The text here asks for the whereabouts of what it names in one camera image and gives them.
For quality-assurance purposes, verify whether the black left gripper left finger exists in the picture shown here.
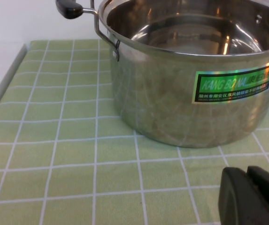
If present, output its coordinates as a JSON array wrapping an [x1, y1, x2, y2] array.
[[218, 166, 269, 225]]

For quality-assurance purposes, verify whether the stainless steel cooking pot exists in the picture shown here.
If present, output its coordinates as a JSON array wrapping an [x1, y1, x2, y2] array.
[[55, 0, 269, 149]]

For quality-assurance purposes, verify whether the green checked tablecloth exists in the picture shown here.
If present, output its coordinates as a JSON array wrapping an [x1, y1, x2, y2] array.
[[0, 39, 269, 225]]

